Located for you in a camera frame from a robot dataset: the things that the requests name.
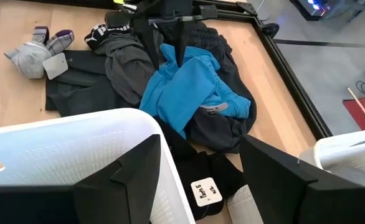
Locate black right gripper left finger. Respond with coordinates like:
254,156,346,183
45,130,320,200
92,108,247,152
0,134,161,224

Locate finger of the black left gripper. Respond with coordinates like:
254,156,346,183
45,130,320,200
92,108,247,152
133,19,162,71
169,20,192,68

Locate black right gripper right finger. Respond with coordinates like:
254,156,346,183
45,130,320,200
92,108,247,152
240,135,365,224

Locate grey sweatshirt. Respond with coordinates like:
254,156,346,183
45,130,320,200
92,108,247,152
93,30,165,106

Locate turquoise sweatshirt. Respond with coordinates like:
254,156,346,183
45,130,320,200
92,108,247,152
138,42,252,140

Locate white paper tag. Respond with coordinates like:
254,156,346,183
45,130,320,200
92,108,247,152
42,52,70,80
199,102,230,114
190,177,224,208

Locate black pants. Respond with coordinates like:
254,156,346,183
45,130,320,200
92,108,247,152
153,115,248,221

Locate charcoal grey shirt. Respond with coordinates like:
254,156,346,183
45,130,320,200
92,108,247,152
44,49,140,118

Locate grey purple-toed sock pair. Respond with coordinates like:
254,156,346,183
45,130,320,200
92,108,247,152
4,26,75,80

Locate white woven plastic basket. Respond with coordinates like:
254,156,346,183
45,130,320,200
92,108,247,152
0,107,196,224
227,126,365,224

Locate thin wooden stick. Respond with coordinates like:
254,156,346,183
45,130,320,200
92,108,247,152
346,86,365,129

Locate computer with coloured lights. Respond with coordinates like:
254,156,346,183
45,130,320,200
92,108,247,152
290,0,365,22

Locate black frame clamp knob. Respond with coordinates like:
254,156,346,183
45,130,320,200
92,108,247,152
261,22,280,39

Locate black aluminium table frame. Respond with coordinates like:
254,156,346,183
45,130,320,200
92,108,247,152
26,0,333,140

